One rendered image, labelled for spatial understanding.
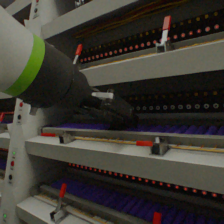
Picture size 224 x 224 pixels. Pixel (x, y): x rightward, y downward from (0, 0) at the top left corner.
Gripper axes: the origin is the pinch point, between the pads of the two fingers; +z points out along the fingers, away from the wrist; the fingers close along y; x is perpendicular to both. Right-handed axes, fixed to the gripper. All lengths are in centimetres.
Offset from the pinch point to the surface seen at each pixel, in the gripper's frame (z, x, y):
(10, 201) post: -1.5, -28.2, -36.5
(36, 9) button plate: -12, 38, -38
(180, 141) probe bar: -0.2, -4.5, 14.3
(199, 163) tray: -4.2, -8.5, 18.9
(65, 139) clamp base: -3.7, -6.9, -14.5
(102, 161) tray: -3.1, -10.7, -1.3
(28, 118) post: -5.2, -1.6, -33.5
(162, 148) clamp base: -3.2, -6.6, 12.2
